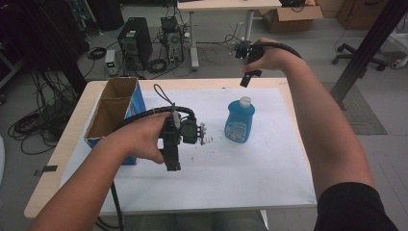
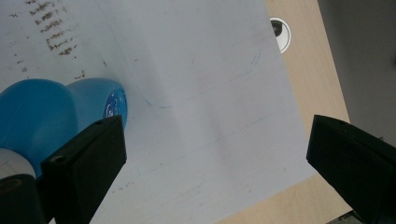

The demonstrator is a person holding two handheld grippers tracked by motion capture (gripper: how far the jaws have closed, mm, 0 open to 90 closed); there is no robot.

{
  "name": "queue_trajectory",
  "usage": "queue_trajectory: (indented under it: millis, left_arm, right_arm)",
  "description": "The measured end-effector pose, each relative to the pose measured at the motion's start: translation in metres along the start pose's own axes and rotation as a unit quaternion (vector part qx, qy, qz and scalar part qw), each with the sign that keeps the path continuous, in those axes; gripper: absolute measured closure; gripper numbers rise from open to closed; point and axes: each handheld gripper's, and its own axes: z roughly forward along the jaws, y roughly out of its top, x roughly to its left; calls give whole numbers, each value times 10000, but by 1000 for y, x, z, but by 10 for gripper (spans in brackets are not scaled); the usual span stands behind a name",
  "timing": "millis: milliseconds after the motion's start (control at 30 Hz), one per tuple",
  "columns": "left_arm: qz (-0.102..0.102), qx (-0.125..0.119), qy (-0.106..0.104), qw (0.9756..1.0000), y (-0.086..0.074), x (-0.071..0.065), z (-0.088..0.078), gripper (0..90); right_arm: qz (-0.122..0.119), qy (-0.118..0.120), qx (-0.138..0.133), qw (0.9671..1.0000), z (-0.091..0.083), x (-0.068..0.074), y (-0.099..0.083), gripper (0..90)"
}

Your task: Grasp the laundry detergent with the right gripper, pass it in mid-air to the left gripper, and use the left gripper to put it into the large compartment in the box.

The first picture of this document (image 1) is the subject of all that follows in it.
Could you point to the person's right hand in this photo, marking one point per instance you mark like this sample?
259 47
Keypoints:
272 61

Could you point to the person's left hand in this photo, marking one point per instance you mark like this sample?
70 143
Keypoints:
141 138

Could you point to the closed brown cardboard box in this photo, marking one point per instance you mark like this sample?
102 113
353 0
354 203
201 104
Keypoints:
362 14

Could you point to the white desk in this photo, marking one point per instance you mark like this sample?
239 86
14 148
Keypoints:
224 5

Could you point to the black office chair base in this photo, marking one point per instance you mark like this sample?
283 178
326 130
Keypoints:
352 56

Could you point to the blue bottle with white cap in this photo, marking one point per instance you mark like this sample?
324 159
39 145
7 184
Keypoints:
239 123

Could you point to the open brown cardboard box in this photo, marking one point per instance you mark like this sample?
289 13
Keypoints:
292 19

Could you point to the black metal post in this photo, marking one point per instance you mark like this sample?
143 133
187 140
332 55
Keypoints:
369 45

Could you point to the open-sided computer tower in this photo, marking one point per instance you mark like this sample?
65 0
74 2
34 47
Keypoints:
173 38

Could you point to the dark curtain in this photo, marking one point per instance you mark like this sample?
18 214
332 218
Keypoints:
41 35

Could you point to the black sleeve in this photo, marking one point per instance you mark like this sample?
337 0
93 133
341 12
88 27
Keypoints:
352 208

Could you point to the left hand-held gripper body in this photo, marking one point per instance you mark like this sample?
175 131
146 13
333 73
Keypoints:
189 132

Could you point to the grey floor mat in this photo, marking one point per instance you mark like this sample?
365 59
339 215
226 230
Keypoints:
362 112

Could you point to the white paper mat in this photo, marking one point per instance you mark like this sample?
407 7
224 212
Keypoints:
224 173

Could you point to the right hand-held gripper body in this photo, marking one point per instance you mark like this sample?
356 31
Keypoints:
242 50

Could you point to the black computer tower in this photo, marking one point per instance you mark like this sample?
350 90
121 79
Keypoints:
134 41

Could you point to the small grey power unit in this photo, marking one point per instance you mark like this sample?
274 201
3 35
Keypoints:
110 62

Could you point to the black tape strip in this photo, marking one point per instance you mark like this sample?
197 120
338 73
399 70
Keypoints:
46 169

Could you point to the blue-sided cardboard box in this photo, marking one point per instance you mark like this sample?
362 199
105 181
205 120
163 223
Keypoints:
112 109

